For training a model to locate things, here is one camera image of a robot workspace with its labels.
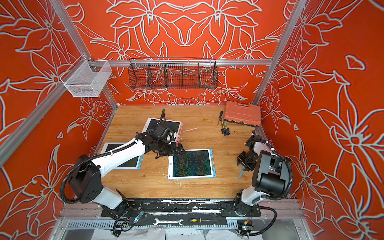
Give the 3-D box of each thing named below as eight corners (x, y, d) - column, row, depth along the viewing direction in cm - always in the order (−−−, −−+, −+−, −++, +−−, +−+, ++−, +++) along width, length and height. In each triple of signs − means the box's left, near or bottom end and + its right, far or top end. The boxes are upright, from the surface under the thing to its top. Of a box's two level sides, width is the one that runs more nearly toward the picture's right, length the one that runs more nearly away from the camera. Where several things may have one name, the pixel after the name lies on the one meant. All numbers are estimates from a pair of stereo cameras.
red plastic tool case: (222, 121, 110) (223, 117, 107) (225, 104, 122) (225, 99, 119) (259, 127, 106) (261, 124, 102) (258, 109, 118) (260, 105, 114)
